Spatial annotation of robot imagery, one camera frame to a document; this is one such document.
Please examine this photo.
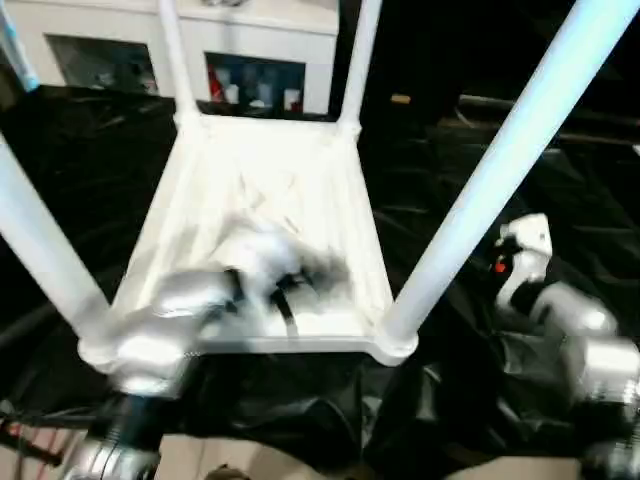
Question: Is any black plastic mat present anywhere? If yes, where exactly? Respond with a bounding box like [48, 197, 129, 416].
[0, 84, 640, 466]

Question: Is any long black bar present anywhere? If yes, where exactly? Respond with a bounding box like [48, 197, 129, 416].
[458, 94, 640, 142]

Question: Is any dark grey robot foot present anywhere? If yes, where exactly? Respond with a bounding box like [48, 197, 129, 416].
[207, 464, 247, 480]

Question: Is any white cabinet with glass doors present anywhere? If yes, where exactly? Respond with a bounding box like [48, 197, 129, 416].
[0, 0, 342, 122]

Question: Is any black metal floor stand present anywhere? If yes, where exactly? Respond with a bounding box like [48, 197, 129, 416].
[0, 399, 66, 471]

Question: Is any grey metal rack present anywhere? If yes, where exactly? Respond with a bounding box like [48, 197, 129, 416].
[0, 9, 42, 95]

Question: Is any thin red cable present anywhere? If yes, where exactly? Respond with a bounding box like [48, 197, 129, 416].
[4, 422, 61, 480]

